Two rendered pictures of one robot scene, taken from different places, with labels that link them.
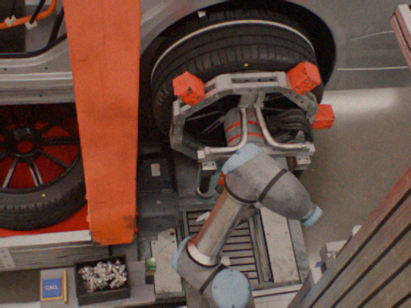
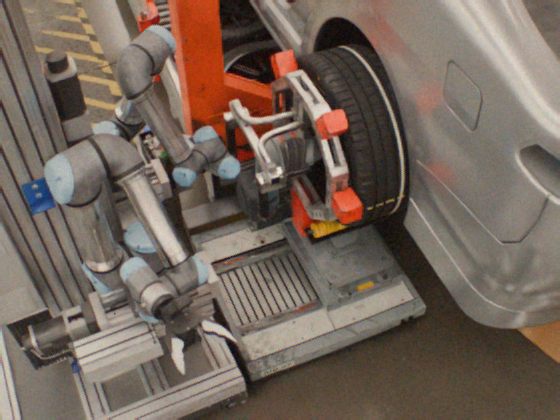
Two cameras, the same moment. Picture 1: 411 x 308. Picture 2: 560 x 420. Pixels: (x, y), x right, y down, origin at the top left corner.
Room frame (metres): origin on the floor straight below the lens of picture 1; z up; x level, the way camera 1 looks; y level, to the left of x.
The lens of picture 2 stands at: (1.16, -1.91, 2.60)
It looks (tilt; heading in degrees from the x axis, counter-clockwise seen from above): 48 degrees down; 81
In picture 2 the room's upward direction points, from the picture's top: 2 degrees clockwise
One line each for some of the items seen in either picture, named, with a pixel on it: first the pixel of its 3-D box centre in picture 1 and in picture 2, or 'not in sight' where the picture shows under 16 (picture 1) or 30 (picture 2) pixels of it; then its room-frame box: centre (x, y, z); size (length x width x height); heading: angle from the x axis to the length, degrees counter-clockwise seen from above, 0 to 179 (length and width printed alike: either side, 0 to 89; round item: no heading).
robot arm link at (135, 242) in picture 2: not in sight; (143, 247); (0.81, -0.63, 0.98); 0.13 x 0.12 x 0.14; 35
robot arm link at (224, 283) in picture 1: (227, 292); (106, 144); (0.65, -0.16, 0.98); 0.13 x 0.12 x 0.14; 58
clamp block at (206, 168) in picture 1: (207, 161); (237, 118); (1.12, -0.02, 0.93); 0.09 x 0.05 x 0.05; 18
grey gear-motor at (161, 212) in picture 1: (154, 189); (284, 195); (1.31, 0.19, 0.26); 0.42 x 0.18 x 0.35; 18
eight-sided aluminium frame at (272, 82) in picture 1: (241, 122); (306, 146); (1.37, -0.12, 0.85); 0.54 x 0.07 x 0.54; 108
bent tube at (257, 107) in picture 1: (282, 122); (285, 136); (1.28, -0.25, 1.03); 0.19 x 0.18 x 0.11; 18
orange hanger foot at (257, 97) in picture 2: not in sight; (278, 92); (1.30, 0.40, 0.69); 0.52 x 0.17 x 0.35; 18
